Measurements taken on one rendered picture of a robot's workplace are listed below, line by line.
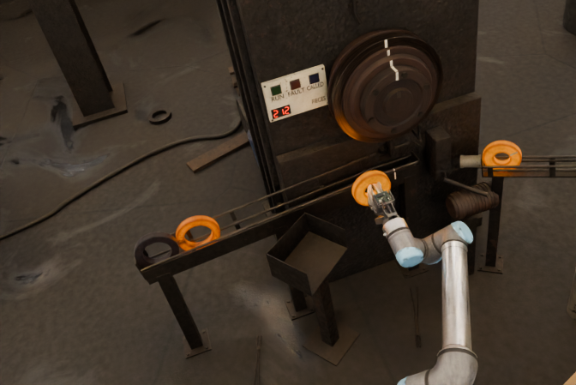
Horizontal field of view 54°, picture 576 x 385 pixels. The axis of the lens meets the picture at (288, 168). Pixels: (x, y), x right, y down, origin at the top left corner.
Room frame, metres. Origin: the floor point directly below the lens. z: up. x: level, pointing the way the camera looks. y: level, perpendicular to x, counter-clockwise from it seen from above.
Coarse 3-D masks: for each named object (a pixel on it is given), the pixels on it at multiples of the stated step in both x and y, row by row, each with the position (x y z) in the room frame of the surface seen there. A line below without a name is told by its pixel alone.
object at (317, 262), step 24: (312, 216) 1.70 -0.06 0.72; (288, 240) 1.64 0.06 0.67; (312, 240) 1.67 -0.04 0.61; (336, 240) 1.62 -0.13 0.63; (288, 264) 1.47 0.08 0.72; (312, 264) 1.55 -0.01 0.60; (312, 288) 1.43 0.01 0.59; (312, 336) 1.62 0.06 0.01; (336, 336) 1.57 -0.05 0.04; (336, 360) 1.46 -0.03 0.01
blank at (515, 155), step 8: (496, 144) 1.82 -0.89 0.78; (504, 144) 1.80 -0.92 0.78; (512, 144) 1.80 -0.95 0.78; (488, 152) 1.83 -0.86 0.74; (496, 152) 1.81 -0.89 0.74; (504, 152) 1.80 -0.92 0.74; (512, 152) 1.79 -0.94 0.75; (520, 152) 1.79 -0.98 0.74; (488, 160) 1.83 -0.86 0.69; (496, 160) 1.83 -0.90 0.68; (504, 160) 1.82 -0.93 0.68; (512, 160) 1.78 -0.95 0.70; (520, 160) 1.77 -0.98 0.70; (496, 168) 1.81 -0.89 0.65; (504, 168) 1.80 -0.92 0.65; (512, 168) 1.78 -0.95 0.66
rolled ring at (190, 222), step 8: (192, 216) 1.79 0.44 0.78; (200, 216) 1.78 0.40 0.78; (184, 224) 1.76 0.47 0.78; (192, 224) 1.75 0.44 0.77; (200, 224) 1.76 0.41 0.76; (208, 224) 1.76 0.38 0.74; (216, 224) 1.77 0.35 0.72; (176, 232) 1.77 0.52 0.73; (184, 232) 1.75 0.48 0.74; (216, 232) 1.77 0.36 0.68; (184, 240) 1.75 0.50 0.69; (208, 240) 1.77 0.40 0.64; (184, 248) 1.75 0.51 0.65; (192, 248) 1.75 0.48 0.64; (200, 248) 1.75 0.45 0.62
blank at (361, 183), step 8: (360, 176) 1.68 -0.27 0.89; (368, 176) 1.66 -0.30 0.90; (376, 176) 1.66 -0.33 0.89; (384, 176) 1.66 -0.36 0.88; (360, 184) 1.65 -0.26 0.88; (368, 184) 1.65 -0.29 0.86; (384, 184) 1.66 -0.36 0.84; (352, 192) 1.66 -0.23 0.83; (360, 192) 1.65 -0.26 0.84; (360, 200) 1.65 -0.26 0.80
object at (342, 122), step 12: (384, 36) 1.92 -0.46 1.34; (396, 36) 1.89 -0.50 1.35; (408, 36) 1.90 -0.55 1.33; (360, 48) 1.90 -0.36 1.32; (372, 48) 1.87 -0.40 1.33; (384, 48) 1.88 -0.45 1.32; (420, 48) 1.90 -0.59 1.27; (432, 48) 1.91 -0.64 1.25; (348, 60) 1.89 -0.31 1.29; (360, 60) 1.86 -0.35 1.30; (432, 60) 1.91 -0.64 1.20; (336, 72) 1.91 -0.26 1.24; (348, 72) 1.85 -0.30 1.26; (336, 84) 1.85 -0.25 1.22; (336, 96) 1.84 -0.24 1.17; (336, 108) 1.84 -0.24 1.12; (432, 108) 1.91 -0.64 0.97; (336, 120) 1.85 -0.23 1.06; (420, 120) 1.90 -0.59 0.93; (348, 132) 1.85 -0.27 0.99
